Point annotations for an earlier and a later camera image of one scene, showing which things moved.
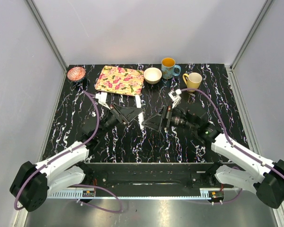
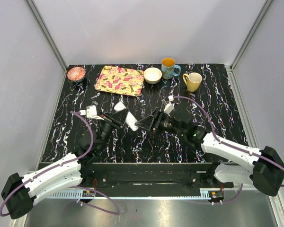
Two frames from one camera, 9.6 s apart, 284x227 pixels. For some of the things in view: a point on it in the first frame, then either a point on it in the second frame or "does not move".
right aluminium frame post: [251, 31] does not move
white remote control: [141, 116] -> [130, 121]
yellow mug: [193, 80] does not move
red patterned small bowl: [76, 73] does not move
